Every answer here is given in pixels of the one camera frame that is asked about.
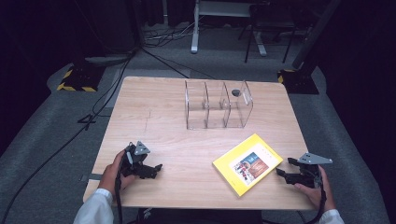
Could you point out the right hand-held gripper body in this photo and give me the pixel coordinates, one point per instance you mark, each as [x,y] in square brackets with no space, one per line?
[311,174]

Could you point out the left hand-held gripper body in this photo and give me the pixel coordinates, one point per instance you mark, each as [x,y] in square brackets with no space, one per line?
[137,160]

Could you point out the yellow book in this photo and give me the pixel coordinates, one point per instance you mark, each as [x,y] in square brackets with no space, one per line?
[232,161]

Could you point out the clear acrylic divider rack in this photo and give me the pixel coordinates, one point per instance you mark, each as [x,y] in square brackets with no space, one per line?
[218,119]

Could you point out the person's right hand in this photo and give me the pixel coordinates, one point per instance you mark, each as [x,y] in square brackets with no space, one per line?
[319,196]

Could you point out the person's left hand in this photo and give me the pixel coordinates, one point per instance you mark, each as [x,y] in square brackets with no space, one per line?
[110,177]

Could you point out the person's dark clothing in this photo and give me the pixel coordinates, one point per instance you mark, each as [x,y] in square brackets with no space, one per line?
[199,216]

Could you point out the black yellow striped stand base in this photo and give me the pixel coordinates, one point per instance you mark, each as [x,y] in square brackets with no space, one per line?
[82,79]
[299,82]

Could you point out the small dark round object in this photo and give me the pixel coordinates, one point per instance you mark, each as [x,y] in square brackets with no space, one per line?
[235,92]

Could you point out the grey slanted stand pole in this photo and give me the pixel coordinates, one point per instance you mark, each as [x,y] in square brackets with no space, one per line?
[314,34]

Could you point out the black chair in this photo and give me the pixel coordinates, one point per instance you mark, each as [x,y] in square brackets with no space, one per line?
[271,21]

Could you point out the grey table edge bracket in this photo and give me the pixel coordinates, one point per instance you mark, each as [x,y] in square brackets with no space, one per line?
[93,177]

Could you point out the white desk frame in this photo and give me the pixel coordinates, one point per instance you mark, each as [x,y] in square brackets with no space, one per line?
[195,31]

